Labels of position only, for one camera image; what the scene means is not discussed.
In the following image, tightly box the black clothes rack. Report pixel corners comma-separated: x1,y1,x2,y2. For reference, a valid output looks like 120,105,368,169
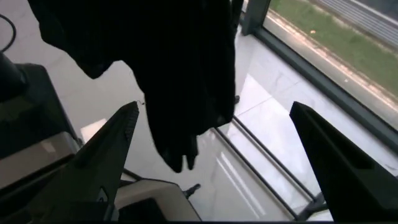
213,95,330,222

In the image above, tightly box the black cable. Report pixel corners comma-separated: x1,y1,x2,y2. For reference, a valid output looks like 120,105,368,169
0,14,17,53

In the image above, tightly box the black short-sleeved shirt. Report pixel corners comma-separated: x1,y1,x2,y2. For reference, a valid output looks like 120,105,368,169
27,0,245,174

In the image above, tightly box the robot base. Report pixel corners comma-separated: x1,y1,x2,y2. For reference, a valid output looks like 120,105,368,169
0,51,201,222

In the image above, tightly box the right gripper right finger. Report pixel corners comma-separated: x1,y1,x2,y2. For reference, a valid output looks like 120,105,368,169
289,101,398,222

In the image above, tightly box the window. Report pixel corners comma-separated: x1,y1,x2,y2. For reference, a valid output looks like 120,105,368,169
241,0,398,154

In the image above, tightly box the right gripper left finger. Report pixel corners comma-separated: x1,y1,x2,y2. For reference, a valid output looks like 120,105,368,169
28,101,140,222

